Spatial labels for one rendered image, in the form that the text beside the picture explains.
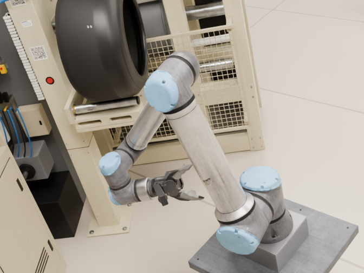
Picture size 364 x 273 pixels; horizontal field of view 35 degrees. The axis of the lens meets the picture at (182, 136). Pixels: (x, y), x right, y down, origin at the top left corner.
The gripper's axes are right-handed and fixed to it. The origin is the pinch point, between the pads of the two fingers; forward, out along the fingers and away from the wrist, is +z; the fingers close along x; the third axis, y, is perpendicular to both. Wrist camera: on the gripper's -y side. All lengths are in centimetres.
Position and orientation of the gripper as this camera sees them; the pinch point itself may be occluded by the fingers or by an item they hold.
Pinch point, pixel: (198, 182)
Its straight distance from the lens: 218.2
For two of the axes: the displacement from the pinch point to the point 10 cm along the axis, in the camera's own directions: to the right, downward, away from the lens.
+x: 3.1, 8.7, 3.8
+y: 2.1, -4.5, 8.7
